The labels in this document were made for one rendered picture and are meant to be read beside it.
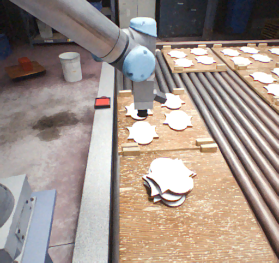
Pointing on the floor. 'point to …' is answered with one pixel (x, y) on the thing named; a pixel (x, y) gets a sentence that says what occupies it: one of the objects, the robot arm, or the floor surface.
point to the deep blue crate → (4, 47)
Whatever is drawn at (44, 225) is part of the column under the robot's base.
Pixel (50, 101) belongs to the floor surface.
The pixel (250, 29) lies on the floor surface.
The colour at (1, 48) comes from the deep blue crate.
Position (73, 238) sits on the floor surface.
